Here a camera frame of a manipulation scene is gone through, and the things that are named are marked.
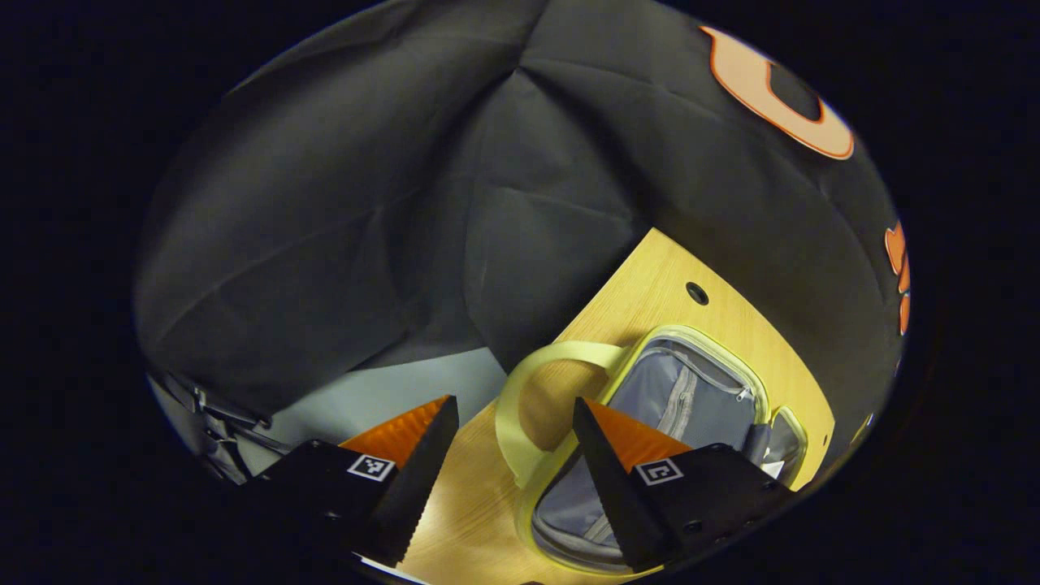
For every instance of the pale yellow suitcase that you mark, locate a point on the pale yellow suitcase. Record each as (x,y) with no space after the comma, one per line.
(691,398)

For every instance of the black backdrop cloth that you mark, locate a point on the black backdrop cloth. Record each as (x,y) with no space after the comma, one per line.
(406,203)

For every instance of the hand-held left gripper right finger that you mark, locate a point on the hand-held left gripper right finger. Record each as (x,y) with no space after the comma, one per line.
(613,487)

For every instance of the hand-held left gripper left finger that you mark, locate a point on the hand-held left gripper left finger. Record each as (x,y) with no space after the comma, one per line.
(414,487)

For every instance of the dark metal frame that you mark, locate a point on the dark metal frame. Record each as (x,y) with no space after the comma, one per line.
(219,418)

